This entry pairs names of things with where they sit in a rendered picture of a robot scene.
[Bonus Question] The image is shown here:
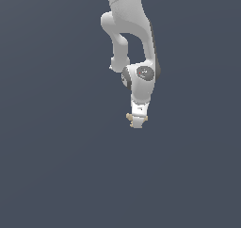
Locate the small tan object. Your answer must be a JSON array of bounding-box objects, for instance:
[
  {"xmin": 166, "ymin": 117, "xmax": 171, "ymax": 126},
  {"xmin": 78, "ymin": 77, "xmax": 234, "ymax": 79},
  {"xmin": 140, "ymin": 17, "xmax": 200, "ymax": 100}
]
[{"xmin": 125, "ymin": 112, "xmax": 150, "ymax": 128}]

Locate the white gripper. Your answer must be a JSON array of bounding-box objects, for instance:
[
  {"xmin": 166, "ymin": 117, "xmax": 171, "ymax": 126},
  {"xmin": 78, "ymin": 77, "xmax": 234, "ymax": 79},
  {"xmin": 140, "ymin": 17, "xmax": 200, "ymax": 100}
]
[{"xmin": 130, "ymin": 99, "xmax": 151, "ymax": 129}]

